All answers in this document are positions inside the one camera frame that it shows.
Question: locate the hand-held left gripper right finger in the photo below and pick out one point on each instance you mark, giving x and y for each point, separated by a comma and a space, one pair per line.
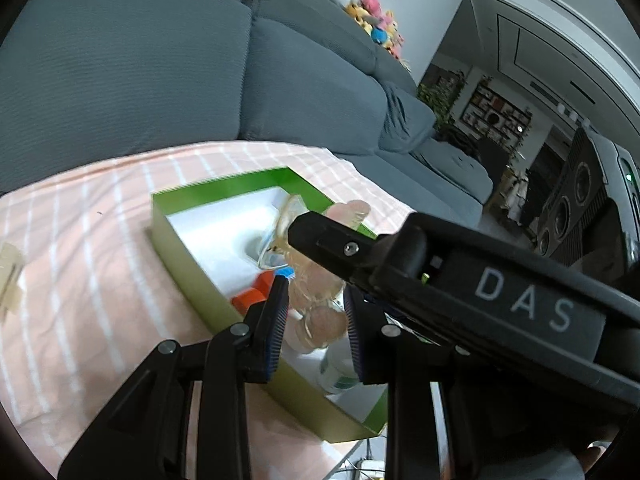
355, 340

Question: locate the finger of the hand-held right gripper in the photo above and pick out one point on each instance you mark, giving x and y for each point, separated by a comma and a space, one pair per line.
325, 240

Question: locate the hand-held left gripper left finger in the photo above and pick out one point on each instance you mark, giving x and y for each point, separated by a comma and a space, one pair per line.
277, 330

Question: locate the white bottle green label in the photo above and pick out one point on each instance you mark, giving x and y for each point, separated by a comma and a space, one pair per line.
340, 375

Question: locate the orange bottle pink label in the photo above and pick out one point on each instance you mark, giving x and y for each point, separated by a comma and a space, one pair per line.
250, 300

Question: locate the green cardboard box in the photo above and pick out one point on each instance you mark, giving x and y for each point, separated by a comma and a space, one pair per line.
200, 280

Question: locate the green potted plant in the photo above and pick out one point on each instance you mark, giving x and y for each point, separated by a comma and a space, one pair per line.
440, 100

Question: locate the dark bookshelf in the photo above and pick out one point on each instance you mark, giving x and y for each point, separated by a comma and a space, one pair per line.
495, 110

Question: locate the peach striped blanket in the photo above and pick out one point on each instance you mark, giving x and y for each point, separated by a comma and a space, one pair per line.
100, 240

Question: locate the pile of plush toys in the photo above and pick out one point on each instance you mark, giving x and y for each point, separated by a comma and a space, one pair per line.
372, 7

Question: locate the grey sofa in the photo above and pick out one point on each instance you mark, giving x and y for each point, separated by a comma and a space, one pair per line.
125, 60

